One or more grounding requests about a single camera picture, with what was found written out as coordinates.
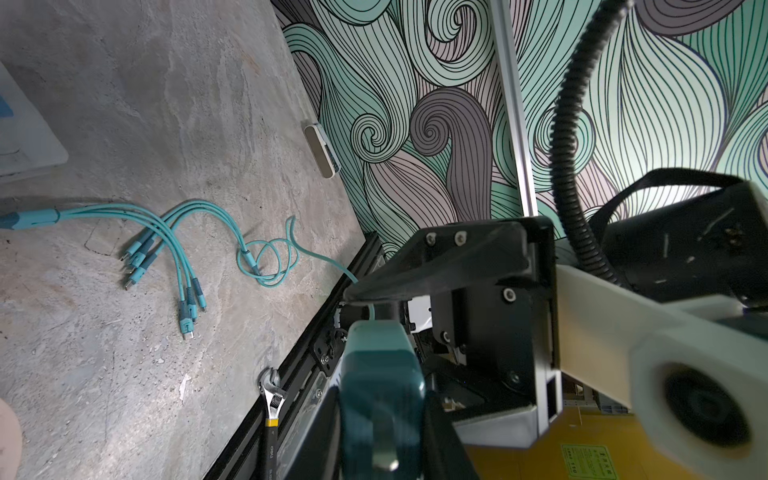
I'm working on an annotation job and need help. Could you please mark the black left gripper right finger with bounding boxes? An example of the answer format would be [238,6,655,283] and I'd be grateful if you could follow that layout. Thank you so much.
[422,391,479,480]

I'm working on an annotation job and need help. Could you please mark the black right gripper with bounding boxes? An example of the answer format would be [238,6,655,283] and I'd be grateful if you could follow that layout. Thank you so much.
[344,216,563,449]

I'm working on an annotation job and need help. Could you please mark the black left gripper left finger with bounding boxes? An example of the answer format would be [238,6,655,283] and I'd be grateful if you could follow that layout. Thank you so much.
[276,371,343,479]

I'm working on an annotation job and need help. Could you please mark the round pink socket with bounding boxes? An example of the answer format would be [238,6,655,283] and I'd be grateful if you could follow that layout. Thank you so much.
[0,400,23,480]

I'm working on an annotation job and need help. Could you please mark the white multicolour power strip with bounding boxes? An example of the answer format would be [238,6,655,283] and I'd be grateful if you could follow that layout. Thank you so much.
[1,65,69,183]

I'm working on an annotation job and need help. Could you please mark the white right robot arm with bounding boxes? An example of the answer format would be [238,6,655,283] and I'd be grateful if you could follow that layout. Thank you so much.
[340,1,767,458]

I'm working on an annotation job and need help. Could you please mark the adjustable wrench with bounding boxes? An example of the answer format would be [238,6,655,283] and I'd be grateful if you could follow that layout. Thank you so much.
[259,367,286,480]

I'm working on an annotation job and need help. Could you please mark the small white silver box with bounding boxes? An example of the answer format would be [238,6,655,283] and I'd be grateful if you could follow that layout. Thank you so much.
[303,123,340,179]

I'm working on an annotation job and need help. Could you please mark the aluminium rail right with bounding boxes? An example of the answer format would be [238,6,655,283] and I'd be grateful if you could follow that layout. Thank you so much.
[489,0,539,217]

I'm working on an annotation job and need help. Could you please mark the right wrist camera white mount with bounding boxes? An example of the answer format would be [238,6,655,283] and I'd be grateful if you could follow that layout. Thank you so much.
[556,265,767,479]

